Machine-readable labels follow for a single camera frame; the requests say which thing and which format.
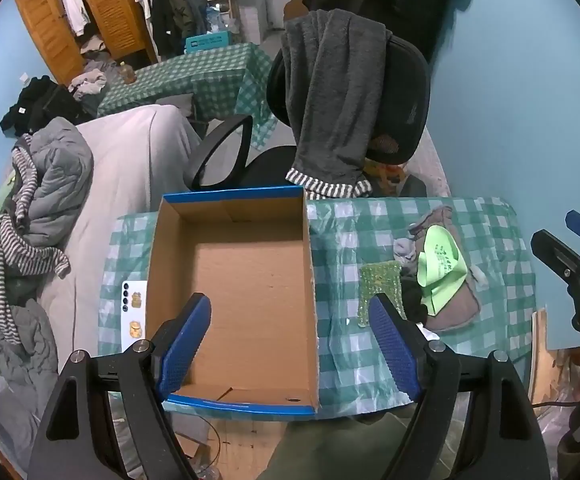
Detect brown fuzzy sock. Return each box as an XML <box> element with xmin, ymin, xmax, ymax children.
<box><xmin>409</xmin><ymin>206</ymin><xmax>480</xmax><ymax>333</ymax></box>

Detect green sparkly dish cloth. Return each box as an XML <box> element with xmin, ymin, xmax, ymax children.
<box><xmin>357</xmin><ymin>260</ymin><xmax>405</xmax><ymax>328</ymax></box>

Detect light green microfiber cloth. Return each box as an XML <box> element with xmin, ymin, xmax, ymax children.
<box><xmin>417</xmin><ymin>226</ymin><xmax>468</xmax><ymax>316</ymax></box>

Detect light grey knit sock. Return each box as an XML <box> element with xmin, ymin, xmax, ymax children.
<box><xmin>393</xmin><ymin>237</ymin><xmax>418</xmax><ymax>275</ymax></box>

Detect black sock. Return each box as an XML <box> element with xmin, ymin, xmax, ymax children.
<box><xmin>401</xmin><ymin>275</ymin><xmax>427</xmax><ymax>325</ymax></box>

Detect green checkered tablecloth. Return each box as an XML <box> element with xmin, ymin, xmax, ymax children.
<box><xmin>97</xmin><ymin>196</ymin><xmax>538</xmax><ymax>411</ymax></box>

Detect white sticker card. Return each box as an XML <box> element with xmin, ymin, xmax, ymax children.
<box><xmin>120</xmin><ymin>281</ymin><xmax>147</xmax><ymax>351</ymax></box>

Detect blue cardboard box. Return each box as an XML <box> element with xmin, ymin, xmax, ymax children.
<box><xmin>145</xmin><ymin>185</ymin><xmax>319</xmax><ymax>420</ymax></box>

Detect orange snack bag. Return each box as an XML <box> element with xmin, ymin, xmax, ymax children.
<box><xmin>363</xmin><ymin>158</ymin><xmax>408</xmax><ymax>188</ymax></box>

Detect striped grey white garment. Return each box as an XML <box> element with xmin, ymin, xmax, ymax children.
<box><xmin>0</xmin><ymin>145</ymin><xmax>70</xmax><ymax>346</ymax></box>

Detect grey quilted jacket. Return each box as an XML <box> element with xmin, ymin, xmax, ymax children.
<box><xmin>13</xmin><ymin>117</ymin><xmax>94</xmax><ymax>247</ymax></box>

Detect black office chair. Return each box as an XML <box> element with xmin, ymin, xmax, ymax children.
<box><xmin>183</xmin><ymin>11</ymin><xmax>430</xmax><ymax>200</ymax></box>

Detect far green checkered table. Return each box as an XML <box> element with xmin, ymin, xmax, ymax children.
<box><xmin>97</xmin><ymin>42</ymin><xmax>277</xmax><ymax>152</ymax></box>

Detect black clothes pile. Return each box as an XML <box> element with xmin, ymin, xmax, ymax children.
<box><xmin>0</xmin><ymin>76</ymin><xmax>94</xmax><ymax>138</ymax></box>

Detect dark grey striped-cuff garment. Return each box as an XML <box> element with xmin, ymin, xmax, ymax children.
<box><xmin>281</xmin><ymin>10</ymin><xmax>392</xmax><ymax>200</ymax></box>

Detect teal plastic crate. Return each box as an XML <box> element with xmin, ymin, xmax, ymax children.
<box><xmin>185</xmin><ymin>30</ymin><xmax>232</xmax><ymax>54</ymax></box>

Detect hanging dark jackets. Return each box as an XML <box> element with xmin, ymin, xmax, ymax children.
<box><xmin>135</xmin><ymin>0</ymin><xmax>209</xmax><ymax>61</ymax></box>

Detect wooden louvered wardrobe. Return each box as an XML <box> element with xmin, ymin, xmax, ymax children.
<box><xmin>14</xmin><ymin>0</ymin><xmax>156</xmax><ymax>86</ymax></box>

